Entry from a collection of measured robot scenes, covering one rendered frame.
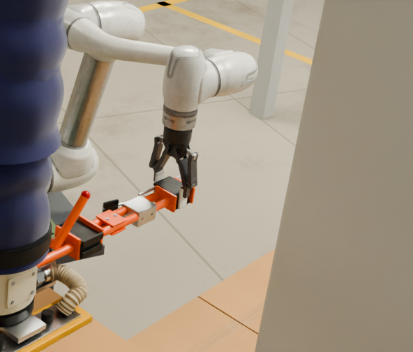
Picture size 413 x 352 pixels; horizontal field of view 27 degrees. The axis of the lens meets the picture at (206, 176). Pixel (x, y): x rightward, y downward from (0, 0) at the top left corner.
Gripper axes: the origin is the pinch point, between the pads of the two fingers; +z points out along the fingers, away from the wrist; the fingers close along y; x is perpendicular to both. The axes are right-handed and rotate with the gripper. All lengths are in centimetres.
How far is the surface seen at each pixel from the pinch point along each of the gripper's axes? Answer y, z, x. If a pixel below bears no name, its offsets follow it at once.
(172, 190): 1.9, -2.1, -1.6
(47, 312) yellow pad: 11, 7, -53
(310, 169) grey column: 97, -86, -103
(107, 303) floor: -85, 124, 70
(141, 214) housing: 3.8, -0.9, -15.3
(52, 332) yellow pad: 14, 10, -54
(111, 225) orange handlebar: 3.5, -1.5, -25.9
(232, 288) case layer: -14, 70, 60
